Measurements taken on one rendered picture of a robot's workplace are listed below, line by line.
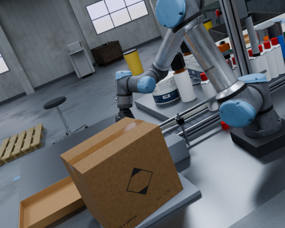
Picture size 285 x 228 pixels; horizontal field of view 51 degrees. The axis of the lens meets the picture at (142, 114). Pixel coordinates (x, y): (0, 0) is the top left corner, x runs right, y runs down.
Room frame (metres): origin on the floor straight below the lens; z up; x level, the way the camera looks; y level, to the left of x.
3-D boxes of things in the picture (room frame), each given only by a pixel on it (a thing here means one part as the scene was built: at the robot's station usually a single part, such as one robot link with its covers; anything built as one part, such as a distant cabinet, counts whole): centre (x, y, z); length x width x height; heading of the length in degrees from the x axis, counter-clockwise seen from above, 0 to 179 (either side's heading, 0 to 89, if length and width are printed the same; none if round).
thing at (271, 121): (1.08, -0.43, 0.93); 0.15 x 0.15 x 0.10
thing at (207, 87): (1.43, -0.35, 0.98); 0.05 x 0.05 x 0.20
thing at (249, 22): (1.40, -0.63, 1.18); 0.04 x 0.04 x 0.21
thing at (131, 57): (7.31, -0.27, 0.29); 0.37 x 0.36 x 0.57; 5
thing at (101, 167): (0.97, 0.15, 0.99); 0.30 x 0.24 x 0.27; 116
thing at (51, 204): (1.21, 0.52, 0.85); 0.30 x 0.26 x 0.04; 105
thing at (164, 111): (1.92, -0.45, 0.86); 0.80 x 0.67 x 0.05; 105
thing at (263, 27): (1.66, -0.83, 1.14); 0.14 x 0.11 x 0.01; 105
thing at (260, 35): (1.66, -0.83, 1.01); 0.14 x 0.13 x 0.26; 105
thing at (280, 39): (1.62, -0.87, 0.98); 0.03 x 0.03 x 0.17
